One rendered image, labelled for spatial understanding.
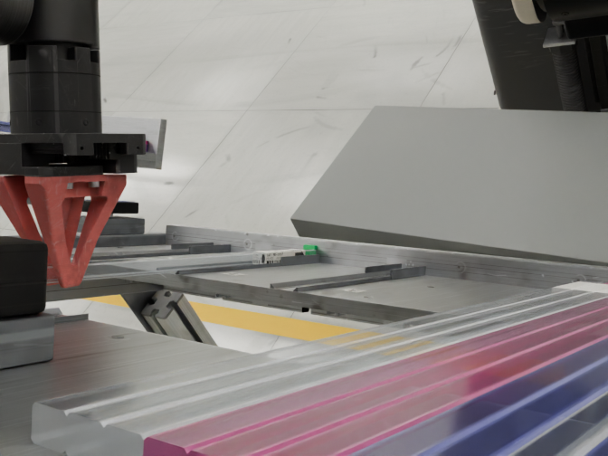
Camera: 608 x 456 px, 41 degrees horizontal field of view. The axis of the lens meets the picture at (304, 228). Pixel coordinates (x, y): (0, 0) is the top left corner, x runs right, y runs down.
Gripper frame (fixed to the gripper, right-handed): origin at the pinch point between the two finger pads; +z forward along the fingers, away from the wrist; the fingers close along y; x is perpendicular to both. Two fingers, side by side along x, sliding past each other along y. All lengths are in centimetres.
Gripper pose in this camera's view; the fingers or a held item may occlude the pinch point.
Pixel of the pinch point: (61, 272)
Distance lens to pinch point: 56.7
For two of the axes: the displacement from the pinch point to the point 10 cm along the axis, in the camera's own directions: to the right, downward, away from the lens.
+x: 5.8, -0.9, 8.1
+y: 8.2, 0.6, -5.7
